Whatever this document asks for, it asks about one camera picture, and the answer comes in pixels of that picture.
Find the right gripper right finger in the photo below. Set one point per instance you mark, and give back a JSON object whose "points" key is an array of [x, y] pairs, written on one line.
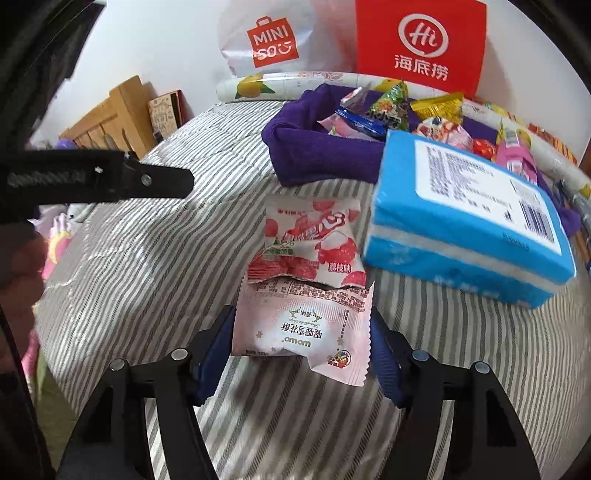
{"points": [[487, 441]]}

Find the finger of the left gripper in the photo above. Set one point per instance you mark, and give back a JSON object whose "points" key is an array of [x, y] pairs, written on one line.
{"points": [[146, 181]]}

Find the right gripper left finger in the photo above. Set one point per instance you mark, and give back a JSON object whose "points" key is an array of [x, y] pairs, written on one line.
{"points": [[110, 441]]}

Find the white red lychee jelly pack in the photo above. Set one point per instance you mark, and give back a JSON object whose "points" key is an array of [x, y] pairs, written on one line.
{"points": [[311, 240]]}

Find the pink womo nougat pack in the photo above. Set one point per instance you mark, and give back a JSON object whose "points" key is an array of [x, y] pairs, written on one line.
{"points": [[328, 327]]}

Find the white red small sachet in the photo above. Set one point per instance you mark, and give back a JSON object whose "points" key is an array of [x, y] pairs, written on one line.
{"points": [[354, 100]]}

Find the dark blue snack pack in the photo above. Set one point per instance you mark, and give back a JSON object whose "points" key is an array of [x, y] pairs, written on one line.
{"points": [[373, 128]]}

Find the green triangular snack pack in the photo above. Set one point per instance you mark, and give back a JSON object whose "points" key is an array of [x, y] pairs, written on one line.
{"points": [[392, 108]]}

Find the pink yellow candy bag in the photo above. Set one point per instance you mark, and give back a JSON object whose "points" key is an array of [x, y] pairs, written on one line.
{"points": [[513, 152]]}

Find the small red snack pack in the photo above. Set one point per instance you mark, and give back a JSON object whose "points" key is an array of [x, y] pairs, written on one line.
{"points": [[484, 148]]}

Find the yellow crispy snack pack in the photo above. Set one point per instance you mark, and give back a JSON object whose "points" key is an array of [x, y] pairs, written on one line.
{"points": [[449, 107]]}

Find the pink snack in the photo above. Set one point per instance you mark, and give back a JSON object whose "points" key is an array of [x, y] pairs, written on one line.
{"points": [[337, 126]]}

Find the person's left hand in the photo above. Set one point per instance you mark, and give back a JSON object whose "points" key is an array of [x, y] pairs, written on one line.
{"points": [[23, 255]]}

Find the patterned book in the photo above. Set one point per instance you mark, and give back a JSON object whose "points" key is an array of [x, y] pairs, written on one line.
{"points": [[166, 113]]}

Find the purple towel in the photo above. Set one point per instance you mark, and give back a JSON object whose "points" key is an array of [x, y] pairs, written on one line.
{"points": [[302, 151]]}

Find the white Miniso plastic bag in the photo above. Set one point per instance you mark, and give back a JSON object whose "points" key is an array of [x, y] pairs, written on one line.
{"points": [[257, 37]]}

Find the grey checked folded cloth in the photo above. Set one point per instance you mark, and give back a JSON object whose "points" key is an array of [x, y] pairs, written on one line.
{"points": [[582, 206]]}

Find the blue tissue pack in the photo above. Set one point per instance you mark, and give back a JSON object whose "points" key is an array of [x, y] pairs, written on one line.
{"points": [[450, 217]]}

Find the orange chips bag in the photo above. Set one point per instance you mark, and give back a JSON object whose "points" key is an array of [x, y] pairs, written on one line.
{"points": [[556, 143]]}

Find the red Haidilao paper bag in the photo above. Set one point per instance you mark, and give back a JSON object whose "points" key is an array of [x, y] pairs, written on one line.
{"points": [[439, 44]]}

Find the yellow chips bag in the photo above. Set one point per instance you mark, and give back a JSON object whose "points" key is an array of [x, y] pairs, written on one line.
{"points": [[504, 113]]}

